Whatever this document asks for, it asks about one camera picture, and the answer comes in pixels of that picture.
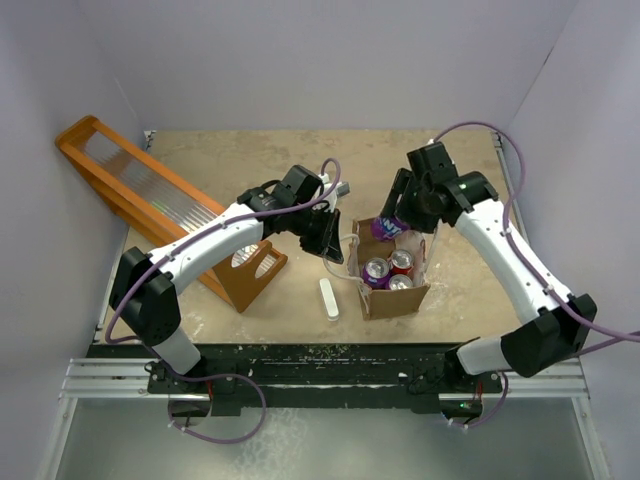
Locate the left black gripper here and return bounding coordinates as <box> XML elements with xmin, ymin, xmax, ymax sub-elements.
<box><xmin>288</xmin><ymin>204</ymin><xmax>343</xmax><ymax>264</ymax></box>

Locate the purple soda can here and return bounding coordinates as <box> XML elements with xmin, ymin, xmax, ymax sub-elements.
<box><xmin>362</xmin><ymin>257</ymin><xmax>391</xmax><ymax>290</ymax></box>
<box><xmin>371</xmin><ymin>216</ymin><xmax>410</xmax><ymax>242</ymax></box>

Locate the canvas bag with cat print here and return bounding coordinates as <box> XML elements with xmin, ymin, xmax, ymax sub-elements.
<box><xmin>325</xmin><ymin>219</ymin><xmax>431</xmax><ymax>320</ymax></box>

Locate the red cola can back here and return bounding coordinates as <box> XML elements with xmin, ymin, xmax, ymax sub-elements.
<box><xmin>389</xmin><ymin>249</ymin><xmax>414</xmax><ymax>275</ymax></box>

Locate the red cola can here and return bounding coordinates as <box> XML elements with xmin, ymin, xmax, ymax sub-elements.
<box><xmin>386</xmin><ymin>274</ymin><xmax>414</xmax><ymax>291</ymax></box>
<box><xmin>389</xmin><ymin>249</ymin><xmax>414</xmax><ymax>275</ymax></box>

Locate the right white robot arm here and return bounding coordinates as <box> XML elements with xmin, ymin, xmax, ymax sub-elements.
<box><xmin>381</xmin><ymin>142</ymin><xmax>597</xmax><ymax>391</ymax></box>

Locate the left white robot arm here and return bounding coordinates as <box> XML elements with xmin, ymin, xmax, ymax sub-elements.
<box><xmin>109</xmin><ymin>165</ymin><xmax>344</xmax><ymax>392</ymax></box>

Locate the white oblong plastic case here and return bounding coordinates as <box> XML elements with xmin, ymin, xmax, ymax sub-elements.
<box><xmin>319</xmin><ymin>278</ymin><xmax>340</xmax><ymax>322</ymax></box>

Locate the red cola can front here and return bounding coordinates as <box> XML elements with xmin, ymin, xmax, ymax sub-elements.
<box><xmin>386</xmin><ymin>274</ymin><xmax>414</xmax><ymax>291</ymax></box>

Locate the orange wooden rack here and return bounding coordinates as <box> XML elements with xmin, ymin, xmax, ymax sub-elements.
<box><xmin>55</xmin><ymin>116</ymin><xmax>288</xmax><ymax>313</ymax></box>

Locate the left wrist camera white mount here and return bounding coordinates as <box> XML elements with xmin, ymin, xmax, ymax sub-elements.
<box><xmin>320</xmin><ymin>173</ymin><xmax>350</xmax><ymax>201</ymax></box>

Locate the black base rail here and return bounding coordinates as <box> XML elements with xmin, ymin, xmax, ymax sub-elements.
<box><xmin>145</xmin><ymin>343</ymin><xmax>503</xmax><ymax>418</ymax></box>

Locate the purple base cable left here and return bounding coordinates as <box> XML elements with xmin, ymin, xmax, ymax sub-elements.
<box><xmin>166</xmin><ymin>374</ymin><xmax>267</xmax><ymax>445</ymax></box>

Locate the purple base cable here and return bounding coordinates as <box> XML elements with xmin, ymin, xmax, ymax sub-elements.
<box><xmin>166</xmin><ymin>374</ymin><xmax>267</xmax><ymax>445</ymax></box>
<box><xmin>442</xmin><ymin>384</ymin><xmax>509</xmax><ymax>431</ymax></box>

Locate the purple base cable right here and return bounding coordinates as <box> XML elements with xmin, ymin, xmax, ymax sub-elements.
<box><xmin>442</xmin><ymin>384</ymin><xmax>509</xmax><ymax>431</ymax></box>

